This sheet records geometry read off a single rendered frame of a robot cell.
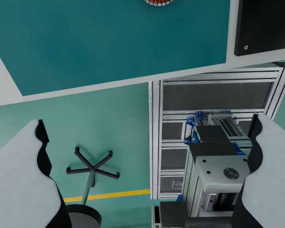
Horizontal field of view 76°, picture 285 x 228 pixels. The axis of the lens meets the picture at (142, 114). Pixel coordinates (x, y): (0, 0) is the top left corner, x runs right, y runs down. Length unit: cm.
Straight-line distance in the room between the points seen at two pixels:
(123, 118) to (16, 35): 108
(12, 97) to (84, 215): 104
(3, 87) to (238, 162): 70
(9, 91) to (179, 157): 122
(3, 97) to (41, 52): 21
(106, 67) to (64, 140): 133
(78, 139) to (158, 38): 137
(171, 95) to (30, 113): 114
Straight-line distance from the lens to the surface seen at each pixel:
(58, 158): 198
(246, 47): 56
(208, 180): 48
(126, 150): 175
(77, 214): 152
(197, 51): 54
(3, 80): 68
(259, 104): 143
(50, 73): 60
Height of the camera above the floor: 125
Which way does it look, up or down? 57 degrees down
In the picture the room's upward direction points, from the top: 180 degrees clockwise
